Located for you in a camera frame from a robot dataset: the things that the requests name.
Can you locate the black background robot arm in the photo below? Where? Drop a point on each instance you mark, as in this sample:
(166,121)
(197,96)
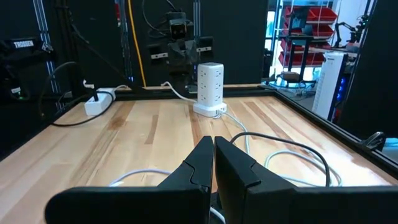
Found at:
(351,29)

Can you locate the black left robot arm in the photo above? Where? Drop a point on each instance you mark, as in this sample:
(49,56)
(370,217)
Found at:
(21,62)

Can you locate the silver vertical rig post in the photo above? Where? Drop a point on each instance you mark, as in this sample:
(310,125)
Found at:
(46,46)
(196,18)

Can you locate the red bin shelf rack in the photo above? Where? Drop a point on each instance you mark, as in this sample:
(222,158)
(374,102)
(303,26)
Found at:
(311,31)

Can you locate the white tower power strip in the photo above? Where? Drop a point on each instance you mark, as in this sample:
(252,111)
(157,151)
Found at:
(211,90)

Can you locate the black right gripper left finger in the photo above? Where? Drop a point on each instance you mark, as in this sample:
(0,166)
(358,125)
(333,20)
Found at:
(140,202)

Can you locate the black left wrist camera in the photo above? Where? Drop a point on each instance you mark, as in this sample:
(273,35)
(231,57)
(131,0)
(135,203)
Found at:
(178,26)

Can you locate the small black frame mount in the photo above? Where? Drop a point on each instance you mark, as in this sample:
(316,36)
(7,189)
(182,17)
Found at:
(374,140)

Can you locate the small brown box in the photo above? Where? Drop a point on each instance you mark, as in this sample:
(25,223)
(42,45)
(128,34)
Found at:
(289,76)

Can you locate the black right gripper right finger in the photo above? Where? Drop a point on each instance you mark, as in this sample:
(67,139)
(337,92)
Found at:
(280,202)

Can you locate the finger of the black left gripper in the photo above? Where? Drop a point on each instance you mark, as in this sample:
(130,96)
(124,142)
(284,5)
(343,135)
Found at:
(176,53)
(190,53)

